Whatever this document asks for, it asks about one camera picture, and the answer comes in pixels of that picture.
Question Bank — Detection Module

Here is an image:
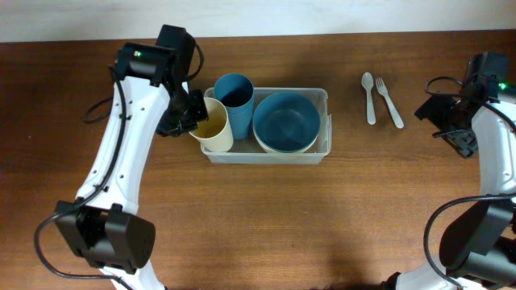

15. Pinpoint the cream cup front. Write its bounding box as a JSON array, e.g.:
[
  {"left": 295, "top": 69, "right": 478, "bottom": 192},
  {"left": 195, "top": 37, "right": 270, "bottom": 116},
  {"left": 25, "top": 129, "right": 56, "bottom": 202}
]
[{"left": 190, "top": 97, "right": 234, "bottom": 152}]

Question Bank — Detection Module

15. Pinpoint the blue cup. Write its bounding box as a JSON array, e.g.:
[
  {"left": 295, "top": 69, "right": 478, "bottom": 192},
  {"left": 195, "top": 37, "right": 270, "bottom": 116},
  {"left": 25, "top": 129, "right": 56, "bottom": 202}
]
[
  {"left": 214, "top": 73, "right": 254, "bottom": 114},
  {"left": 227, "top": 107, "right": 253, "bottom": 140}
]

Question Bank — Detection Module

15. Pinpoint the cream bowl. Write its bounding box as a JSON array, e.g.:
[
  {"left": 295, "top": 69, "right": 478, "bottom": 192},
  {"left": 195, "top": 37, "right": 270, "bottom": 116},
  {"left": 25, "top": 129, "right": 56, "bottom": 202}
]
[{"left": 255, "top": 135, "right": 315, "bottom": 154}]

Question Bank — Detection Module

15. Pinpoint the blue bowl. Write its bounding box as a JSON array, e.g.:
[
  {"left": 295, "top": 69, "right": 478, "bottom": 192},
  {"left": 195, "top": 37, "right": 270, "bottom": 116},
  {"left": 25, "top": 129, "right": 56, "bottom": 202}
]
[{"left": 252, "top": 92, "right": 321, "bottom": 153}]

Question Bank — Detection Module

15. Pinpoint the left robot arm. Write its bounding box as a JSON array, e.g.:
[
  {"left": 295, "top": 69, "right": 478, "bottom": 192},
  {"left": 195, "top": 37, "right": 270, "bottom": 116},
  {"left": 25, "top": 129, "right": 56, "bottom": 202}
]
[{"left": 52, "top": 25, "right": 208, "bottom": 289}]

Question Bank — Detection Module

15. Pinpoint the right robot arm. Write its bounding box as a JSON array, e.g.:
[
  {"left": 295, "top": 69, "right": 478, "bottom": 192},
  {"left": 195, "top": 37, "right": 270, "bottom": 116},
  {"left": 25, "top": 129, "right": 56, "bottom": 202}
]
[{"left": 380, "top": 52, "right": 515, "bottom": 290}]

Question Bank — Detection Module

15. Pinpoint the clear plastic container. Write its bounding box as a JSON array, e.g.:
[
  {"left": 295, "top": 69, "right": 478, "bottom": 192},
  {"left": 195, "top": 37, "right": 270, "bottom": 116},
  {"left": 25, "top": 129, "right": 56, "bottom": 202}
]
[{"left": 201, "top": 87, "right": 332, "bottom": 164}]

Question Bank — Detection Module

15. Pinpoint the white plastic fork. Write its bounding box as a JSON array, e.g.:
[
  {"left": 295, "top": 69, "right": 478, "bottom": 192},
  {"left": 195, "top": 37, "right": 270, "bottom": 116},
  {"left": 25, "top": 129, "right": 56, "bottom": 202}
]
[{"left": 376, "top": 77, "right": 405, "bottom": 129}]

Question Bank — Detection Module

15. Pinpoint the white plastic spoon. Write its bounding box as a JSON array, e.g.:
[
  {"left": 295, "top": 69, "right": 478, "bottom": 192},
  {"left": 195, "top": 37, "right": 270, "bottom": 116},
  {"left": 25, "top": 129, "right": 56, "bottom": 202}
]
[{"left": 361, "top": 72, "right": 376, "bottom": 125}]

